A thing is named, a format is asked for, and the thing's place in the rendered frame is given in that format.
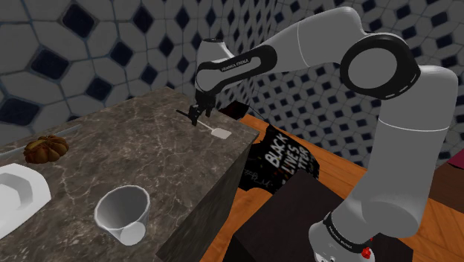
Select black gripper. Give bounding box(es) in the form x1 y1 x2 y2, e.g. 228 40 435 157
187 90 218 127

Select black cloth with white lettering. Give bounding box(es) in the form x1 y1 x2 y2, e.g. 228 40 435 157
237 123 321 195

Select grey cup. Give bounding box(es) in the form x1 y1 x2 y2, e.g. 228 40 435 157
94 184 152 247

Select dark robot stand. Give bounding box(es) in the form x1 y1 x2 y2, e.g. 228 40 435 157
222 169 414 262

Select brown pumpkin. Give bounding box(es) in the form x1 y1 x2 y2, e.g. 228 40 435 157
22 135 70 164

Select white angular dish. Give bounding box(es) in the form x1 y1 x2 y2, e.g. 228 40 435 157
0 162 53 240

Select dark red brown furniture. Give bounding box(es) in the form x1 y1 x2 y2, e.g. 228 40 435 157
428 151 464 215

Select white spatula with black handle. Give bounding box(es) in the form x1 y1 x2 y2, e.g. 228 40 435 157
175 109 233 140

